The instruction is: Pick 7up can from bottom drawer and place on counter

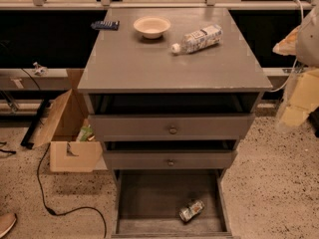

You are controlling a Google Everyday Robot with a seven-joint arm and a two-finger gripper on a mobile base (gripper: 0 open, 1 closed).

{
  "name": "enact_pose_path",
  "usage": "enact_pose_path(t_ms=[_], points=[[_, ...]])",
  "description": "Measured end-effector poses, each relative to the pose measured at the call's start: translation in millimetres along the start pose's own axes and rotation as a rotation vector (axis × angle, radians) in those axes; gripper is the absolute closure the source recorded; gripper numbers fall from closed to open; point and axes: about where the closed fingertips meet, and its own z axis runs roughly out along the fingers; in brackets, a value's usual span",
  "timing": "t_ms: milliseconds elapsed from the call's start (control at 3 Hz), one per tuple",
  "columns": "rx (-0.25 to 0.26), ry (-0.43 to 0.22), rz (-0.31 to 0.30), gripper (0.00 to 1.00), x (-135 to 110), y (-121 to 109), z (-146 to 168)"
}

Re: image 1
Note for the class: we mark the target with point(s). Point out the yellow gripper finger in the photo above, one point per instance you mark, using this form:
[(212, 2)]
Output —
[(301, 98), (287, 46)]

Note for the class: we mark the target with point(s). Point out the green 7up can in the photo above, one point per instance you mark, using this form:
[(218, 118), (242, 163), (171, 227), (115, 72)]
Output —
[(192, 209)]

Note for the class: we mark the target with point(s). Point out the grey drawer cabinet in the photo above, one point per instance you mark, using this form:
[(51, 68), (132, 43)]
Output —
[(128, 75)]

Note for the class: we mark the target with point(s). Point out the grey top drawer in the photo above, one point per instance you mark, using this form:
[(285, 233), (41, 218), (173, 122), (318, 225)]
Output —
[(149, 128)]

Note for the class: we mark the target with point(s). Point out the grey open bottom drawer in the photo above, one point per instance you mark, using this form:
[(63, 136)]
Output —
[(149, 201)]

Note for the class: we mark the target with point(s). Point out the grey middle drawer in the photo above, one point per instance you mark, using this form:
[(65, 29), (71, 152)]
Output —
[(123, 160)]

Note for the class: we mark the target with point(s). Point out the clear plastic water bottle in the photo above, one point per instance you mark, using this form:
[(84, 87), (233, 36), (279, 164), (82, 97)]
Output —
[(198, 40)]

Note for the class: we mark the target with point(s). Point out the white bowl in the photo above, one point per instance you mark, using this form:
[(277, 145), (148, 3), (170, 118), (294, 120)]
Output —
[(152, 27)]

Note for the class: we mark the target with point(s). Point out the green packet in box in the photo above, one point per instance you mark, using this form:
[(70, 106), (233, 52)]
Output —
[(85, 134)]

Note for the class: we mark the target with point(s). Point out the open cardboard box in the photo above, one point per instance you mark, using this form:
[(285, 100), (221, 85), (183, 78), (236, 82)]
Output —
[(67, 115)]

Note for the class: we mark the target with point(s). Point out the small clear clip object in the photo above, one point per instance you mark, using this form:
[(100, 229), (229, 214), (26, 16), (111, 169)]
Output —
[(39, 70)]

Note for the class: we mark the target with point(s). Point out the black leaning bar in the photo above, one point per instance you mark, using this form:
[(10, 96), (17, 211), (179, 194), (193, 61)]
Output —
[(34, 122)]

